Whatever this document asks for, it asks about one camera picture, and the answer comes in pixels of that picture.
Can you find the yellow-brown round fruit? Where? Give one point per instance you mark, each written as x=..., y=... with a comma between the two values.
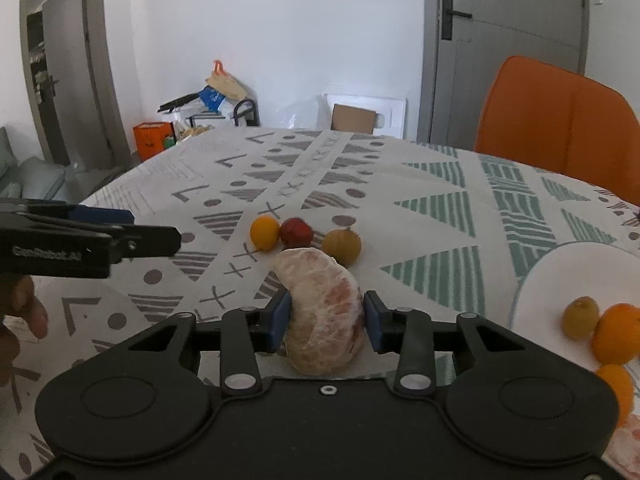
x=344, y=245

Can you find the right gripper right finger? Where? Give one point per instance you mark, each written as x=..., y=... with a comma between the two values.
x=407, y=333

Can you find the grey sofa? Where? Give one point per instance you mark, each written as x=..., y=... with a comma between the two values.
x=33, y=179

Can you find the orange box on floor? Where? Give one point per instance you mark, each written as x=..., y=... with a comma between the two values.
x=152, y=138

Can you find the pile of bags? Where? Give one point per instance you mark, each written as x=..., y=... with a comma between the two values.
x=222, y=102

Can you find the small orange kumquat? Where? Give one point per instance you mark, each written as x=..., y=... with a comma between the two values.
x=620, y=381

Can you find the black door handle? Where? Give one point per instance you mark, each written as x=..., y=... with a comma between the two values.
x=448, y=16

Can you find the orange chair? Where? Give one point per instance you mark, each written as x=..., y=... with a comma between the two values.
x=552, y=119

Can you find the brown cardboard box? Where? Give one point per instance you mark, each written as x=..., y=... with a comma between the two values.
x=352, y=119

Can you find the small red fruit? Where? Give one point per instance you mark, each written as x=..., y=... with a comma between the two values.
x=296, y=233

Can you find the white foam board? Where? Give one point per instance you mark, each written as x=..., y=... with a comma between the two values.
x=390, y=113

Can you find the patterned white tablecloth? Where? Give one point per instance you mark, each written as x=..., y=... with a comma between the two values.
x=442, y=229

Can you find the small yellow kumquat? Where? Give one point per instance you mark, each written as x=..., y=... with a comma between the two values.
x=265, y=233

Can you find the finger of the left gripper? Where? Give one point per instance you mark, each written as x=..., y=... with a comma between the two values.
x=135, y=242
x=80, y=213

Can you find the peeled pomelo piece on plate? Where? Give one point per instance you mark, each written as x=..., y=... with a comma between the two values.
x=624, y=447

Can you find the peeled pomelo segment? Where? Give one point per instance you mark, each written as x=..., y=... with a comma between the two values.
x=326, y=327

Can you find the grey side door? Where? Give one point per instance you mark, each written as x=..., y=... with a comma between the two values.
x=70, y=85

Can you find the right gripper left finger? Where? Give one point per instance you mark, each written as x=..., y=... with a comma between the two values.
x=243, y=334

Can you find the orange tangerine on plate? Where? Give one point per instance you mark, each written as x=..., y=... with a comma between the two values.
x=616, y=339

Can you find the greenish brown fruit on plate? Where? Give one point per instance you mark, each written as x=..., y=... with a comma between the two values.
x=580, y=318

